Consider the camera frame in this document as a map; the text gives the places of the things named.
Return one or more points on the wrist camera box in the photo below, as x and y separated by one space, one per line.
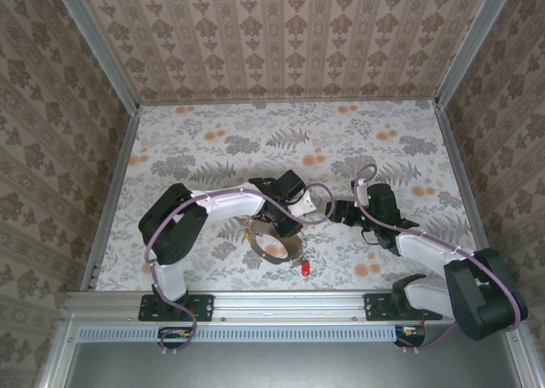
361 186
303 205

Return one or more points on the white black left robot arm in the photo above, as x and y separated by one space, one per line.
230 203

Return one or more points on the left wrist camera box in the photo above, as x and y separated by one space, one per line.
303 205

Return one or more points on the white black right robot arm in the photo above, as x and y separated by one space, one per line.
426 247

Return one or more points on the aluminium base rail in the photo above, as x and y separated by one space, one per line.
289 307

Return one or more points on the aluminium frame post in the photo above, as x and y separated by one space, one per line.
472 43
98 52

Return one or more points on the aluminium table side rail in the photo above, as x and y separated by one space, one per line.
462 184
115 192

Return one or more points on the floral printed tablecloth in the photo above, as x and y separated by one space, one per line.
340 128

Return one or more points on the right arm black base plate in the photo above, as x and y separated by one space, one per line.
376 307

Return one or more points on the red plastic key tag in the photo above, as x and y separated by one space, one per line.
305 269

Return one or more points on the grey metal shelf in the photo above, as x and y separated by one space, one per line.
298 366

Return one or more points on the metal band with many keyrings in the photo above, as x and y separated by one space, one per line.
266 258

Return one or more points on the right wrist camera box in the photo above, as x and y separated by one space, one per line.
361 186

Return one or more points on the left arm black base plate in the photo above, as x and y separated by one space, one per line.
204 307

